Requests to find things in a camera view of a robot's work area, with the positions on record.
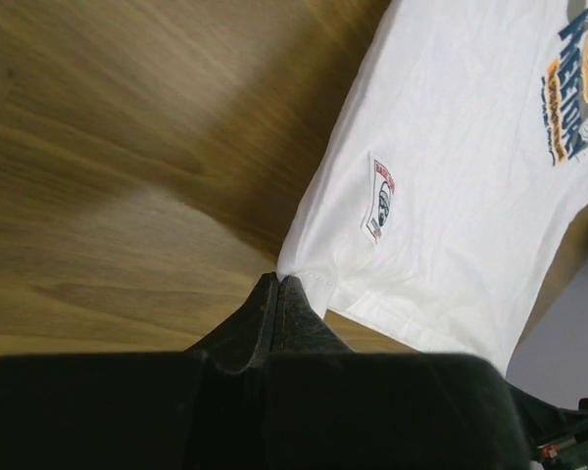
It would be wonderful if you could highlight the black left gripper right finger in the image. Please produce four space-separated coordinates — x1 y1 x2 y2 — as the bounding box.
254 274 535 470

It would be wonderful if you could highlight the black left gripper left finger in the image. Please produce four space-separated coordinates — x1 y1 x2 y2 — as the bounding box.
0 274 278 469

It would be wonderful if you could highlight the white printed tank top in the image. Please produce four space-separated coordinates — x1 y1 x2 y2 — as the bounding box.
276 0 588 371

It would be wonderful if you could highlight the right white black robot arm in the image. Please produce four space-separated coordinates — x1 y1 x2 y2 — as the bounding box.
509 385 588 470

